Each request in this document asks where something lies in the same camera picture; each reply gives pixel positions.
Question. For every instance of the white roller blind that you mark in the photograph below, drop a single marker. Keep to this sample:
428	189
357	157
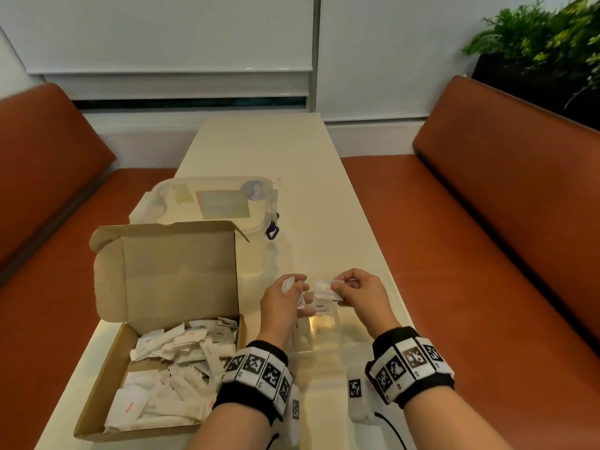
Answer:
164	32

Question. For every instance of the orange leather bench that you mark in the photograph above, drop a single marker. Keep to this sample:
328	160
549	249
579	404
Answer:
492	229
47	220

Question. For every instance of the black wristband with marker tiles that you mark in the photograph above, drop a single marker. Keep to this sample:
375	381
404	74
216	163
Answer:
408	365
255	374

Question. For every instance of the person's right hand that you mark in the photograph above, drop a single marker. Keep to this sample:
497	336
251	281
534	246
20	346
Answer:
370	299

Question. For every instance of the green leafy plant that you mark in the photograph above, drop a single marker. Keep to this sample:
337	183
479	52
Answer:
539	37

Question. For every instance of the grey window frame post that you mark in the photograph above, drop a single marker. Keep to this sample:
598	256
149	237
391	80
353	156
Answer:
315	42

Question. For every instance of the clear lidded plastic container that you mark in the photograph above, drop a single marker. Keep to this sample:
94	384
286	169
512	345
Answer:
220	201

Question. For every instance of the clear compartment tray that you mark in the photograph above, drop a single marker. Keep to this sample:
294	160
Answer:
328	332

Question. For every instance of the sorted sachets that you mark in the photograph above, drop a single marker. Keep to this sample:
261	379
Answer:
321	306
323	288

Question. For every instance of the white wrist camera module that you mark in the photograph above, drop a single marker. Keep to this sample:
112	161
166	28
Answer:
293	417
358	398

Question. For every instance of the brown cardboard box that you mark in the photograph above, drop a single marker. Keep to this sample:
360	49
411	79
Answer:
173	271

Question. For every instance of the person's left hand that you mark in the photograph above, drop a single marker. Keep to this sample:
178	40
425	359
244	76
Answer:
276	309

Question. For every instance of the black planter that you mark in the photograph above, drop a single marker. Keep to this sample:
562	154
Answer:
529	86

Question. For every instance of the pile of white sachets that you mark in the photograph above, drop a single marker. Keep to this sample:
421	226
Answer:
173	379

